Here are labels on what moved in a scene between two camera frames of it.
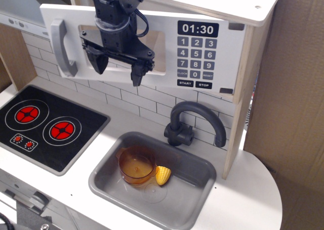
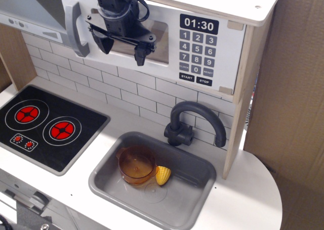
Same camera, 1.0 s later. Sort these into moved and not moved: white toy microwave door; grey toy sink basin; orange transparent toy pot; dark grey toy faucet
Moved: white toy microwave door
Not moved: dark grey toy faucet; grey toy sink basin; orange transparent toy pot
